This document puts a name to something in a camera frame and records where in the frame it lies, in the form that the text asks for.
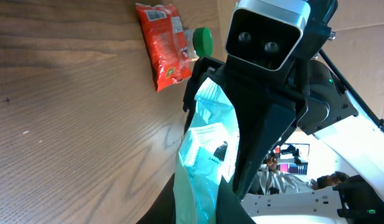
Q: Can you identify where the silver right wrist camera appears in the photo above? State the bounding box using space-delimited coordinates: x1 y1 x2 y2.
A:
225 0 311 71

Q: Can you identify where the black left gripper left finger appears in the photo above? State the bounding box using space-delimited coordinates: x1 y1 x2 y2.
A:
137 174 176 224

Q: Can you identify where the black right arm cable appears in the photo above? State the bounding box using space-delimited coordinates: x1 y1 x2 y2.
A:
317 48 384 141

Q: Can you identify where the mint green wipes pack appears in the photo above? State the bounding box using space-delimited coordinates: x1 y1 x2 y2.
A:
173 78 240 224

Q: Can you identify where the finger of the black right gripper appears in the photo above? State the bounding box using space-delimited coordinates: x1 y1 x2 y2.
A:
183 57 226 133
228 91 304 199

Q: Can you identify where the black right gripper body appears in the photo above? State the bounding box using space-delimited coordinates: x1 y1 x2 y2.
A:
210 58 358 136

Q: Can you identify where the red snack bag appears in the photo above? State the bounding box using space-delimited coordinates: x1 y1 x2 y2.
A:
136 3 191 91

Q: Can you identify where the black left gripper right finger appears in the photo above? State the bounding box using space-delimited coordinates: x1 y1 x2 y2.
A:
216 177 255 224

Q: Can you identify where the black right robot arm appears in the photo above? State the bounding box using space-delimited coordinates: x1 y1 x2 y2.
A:
184 57 384 202

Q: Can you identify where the cluttered background shelf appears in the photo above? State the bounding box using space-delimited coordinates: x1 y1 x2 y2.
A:
273 143 310 175

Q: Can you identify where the green lid spice jar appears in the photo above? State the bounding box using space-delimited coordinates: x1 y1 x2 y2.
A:
184 27 213 61

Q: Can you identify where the person in background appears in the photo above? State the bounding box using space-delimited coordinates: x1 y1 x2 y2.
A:
248 156 350 195

